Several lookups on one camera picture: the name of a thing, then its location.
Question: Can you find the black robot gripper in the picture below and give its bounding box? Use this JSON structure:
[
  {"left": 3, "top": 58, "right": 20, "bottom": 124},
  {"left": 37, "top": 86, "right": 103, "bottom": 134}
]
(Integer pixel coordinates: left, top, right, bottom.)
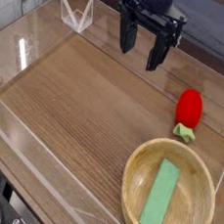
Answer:
[{"left": 119, "top": 0, "right": 188, "bottom": 71}]

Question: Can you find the green rectangular block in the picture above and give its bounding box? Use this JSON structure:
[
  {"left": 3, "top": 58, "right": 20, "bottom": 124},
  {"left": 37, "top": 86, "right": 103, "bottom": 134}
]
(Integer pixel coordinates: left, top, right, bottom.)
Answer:
[{"left": 139, "top": 158, "right": 180, "bottom": 224}]

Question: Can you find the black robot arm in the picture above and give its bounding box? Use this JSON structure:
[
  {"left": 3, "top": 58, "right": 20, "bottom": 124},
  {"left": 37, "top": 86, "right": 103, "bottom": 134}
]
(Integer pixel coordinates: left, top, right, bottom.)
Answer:
[{"left": 119, "top": 0, "right": 188, "bottom": 71}]

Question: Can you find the light wooden bowl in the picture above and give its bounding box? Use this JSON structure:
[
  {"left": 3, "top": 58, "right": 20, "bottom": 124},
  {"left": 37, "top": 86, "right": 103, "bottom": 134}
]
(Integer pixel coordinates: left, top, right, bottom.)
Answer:
[{"left": 120, "top": 138, "right": 215, "bottom": 224}]

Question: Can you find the red plush strawberry toy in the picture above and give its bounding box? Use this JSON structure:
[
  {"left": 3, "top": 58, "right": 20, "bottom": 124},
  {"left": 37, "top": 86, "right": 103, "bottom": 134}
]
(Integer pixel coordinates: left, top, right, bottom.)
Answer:
[{"left": 173, "top": 88, "right": 203, "bottom": 143}]

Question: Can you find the clear acrylic table barrier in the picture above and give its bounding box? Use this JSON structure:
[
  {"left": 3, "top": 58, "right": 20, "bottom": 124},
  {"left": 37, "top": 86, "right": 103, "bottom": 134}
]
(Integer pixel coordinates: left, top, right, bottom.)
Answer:
[{"left": 0, "top": 0, "right": 224, "bottom": 224}]

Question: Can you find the clear acrylic corner bracket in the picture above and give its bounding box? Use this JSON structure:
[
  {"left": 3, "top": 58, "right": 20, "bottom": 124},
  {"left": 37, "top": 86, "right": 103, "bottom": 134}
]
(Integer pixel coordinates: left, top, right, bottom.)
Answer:
[{"left": 61, "top": 0, "right": 94, "bottom": 33}]

